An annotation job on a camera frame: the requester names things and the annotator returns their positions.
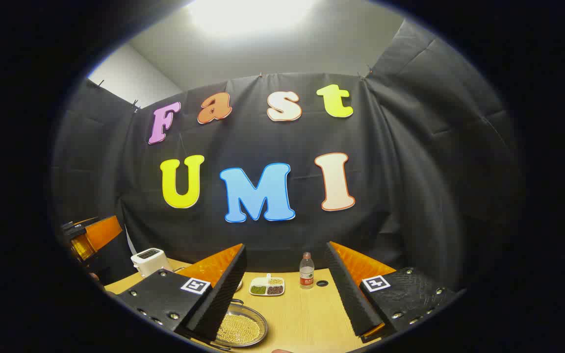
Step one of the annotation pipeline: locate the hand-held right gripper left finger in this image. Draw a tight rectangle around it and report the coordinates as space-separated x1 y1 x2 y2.
116 244 248 342

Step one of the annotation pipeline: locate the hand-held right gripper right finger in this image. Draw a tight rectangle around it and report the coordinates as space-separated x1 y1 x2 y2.
324 241 467 343

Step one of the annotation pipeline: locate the steel pot with soybeans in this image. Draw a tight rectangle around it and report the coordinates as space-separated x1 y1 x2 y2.
214 298 269 350

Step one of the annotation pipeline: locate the white divided dish of beans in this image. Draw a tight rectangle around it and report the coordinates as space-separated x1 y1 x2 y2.
249 274 285 296

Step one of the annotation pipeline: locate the clear water bottle red label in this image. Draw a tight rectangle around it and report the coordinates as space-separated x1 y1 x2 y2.
299 252 315 290

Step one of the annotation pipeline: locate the white toaster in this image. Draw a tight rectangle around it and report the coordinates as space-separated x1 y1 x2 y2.
130 248 173 278

